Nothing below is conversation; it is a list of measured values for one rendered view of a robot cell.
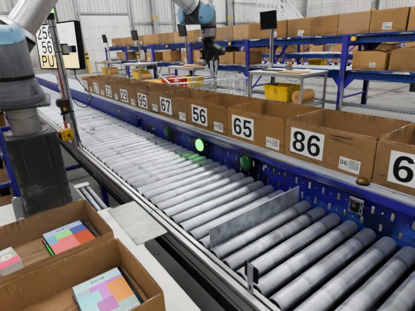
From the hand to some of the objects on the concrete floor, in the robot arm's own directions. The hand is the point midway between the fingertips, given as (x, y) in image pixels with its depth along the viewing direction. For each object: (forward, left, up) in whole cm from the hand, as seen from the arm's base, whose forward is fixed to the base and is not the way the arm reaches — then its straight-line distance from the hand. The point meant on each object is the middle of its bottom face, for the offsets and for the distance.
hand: (213, 74), depth 176 cm
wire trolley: (+80, +191, -130) cm, 244 cm away
